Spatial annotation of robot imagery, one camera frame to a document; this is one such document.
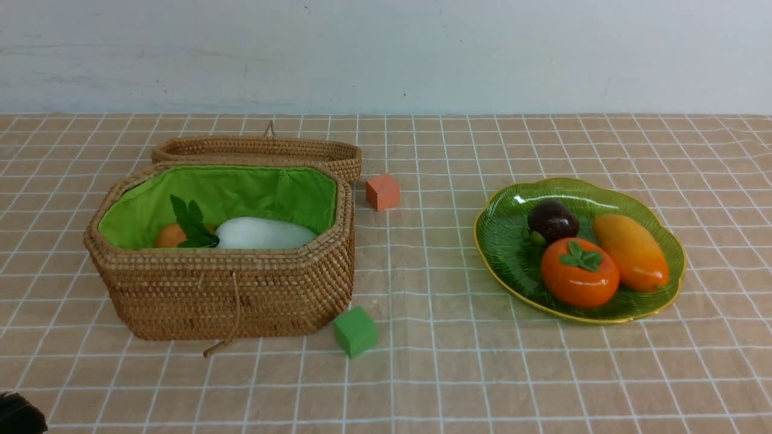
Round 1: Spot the orange foam cube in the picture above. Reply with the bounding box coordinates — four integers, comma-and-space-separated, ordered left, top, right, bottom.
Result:
365, 174, 402, 212

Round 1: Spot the green glass leaf plate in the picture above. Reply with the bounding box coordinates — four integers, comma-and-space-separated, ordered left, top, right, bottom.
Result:
474, 178, 688, 324

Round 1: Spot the orange persimmon with green leaf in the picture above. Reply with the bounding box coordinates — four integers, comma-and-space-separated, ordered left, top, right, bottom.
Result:
540, 238, 621, 309

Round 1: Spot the green foam cube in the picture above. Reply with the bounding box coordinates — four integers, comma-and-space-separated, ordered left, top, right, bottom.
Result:
332, 307, 378, 360

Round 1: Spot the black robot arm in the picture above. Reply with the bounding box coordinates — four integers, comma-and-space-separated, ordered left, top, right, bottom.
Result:
1, 392, 49, 434

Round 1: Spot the woven wicker basket lid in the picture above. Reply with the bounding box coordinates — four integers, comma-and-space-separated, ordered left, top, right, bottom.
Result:
151, 122, 362, 183

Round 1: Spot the woven wicker basket green lining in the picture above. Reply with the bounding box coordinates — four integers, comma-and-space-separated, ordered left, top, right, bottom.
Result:
83, 160, 356, 342

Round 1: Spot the orange yellow mango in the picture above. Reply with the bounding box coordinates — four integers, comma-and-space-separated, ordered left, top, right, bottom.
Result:
592, 213, 669, 293

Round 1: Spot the dark purple mangosteen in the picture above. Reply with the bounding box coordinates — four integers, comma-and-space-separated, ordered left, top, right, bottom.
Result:
523, 200, 581, 247

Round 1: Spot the beige checkered tablecloth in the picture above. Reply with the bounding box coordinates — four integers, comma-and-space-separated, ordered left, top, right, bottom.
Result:
1, 113, 771, 433

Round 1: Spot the white radish with green leaves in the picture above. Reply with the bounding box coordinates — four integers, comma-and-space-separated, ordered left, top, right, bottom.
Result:
170, 195, 317, 250

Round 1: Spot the brown potato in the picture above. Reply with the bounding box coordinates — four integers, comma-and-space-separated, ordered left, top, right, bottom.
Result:
153, 223, 220, 249

